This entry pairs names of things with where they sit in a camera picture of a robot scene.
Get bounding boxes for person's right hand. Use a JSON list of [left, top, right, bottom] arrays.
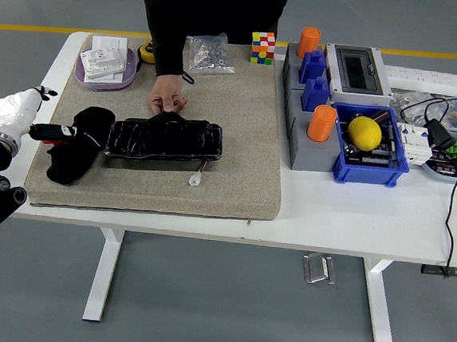
[[146, 71, 191, 117]]

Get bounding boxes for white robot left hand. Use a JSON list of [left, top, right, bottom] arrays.
[[0, 81, 100, 151]]

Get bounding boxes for black rag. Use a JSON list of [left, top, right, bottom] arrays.
[[44, 102, 118, 191]]

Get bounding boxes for purple tray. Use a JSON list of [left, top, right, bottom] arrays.
[[73, 43, 140, 94]]

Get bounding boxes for yellow black tape measure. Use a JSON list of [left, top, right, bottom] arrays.
[[136, 37, 159, 65]]

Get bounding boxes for clear bag of screws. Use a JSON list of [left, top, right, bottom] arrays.
[[183, 29, 239, 80]]

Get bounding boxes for grey-brown mat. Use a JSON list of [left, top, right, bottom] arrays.
[[22, 27, 295, 227]]

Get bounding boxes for person's torso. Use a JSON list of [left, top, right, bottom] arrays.
[[135, 0, 289, 51]]

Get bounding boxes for colourful puzzle cube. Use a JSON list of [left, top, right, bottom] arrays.
[[249, 30, 277, 67]]

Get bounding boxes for grey block base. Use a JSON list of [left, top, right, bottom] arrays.
[[280, 41, 336, 96], [279, 88, 347, 175]]

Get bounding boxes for blue block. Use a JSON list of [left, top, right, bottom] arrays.
[[300, 76, 333, 114], [297, 49, 329, 88]]

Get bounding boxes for orange cylinder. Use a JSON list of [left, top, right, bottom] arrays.
[[305, 103, 339, 144], [296, 26, 323, 61]]

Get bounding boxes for grey electrical distribution box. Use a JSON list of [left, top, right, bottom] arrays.
[[321, 42, 398, 108]]

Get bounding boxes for yellow lemon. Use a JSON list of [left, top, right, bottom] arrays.
[[345, 114, 384, 154]]

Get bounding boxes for white table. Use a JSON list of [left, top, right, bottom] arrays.
[[0, 24, 457, 342]]

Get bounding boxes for dark circuit board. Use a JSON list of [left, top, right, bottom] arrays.
[[343, 140, 400, 169]]

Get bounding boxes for brown cylinder capacitor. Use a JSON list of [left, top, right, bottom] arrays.
[[370, 108, 392, 128]]

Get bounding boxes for blue plastic bin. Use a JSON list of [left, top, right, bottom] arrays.
[[325, 101, 416, 190]]

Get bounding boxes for clear bags of parts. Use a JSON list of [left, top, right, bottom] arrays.
[[388, 88, 457, 132]]

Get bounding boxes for white power strip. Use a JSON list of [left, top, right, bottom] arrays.
[[380, 65, 457, 97]]

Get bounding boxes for white circuit breaker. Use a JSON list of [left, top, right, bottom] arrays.
[[392, 122, 434, 166]]

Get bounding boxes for light blue dish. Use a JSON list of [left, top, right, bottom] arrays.
[[419, 130, 457, 185]]

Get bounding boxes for black power adapter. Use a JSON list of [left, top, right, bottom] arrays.
[[421, 118, 457, 152]]

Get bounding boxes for brown black circuit modules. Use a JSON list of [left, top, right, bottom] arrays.
[[427, 150, 457, 175]]

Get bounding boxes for white switch plate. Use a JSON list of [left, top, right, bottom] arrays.
[[90, 33, 129, 57], [79, 45, 127, 76], [82, 61, 126, 88]]

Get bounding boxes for white wire connector plug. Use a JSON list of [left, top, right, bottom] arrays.
[[187, 159, 208, 188]]

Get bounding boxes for metal bracket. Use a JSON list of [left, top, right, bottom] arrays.
[[301, 250, 339, 287]]

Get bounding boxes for black power cable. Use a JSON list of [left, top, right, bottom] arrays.
[[385, 86, 457, 280]]

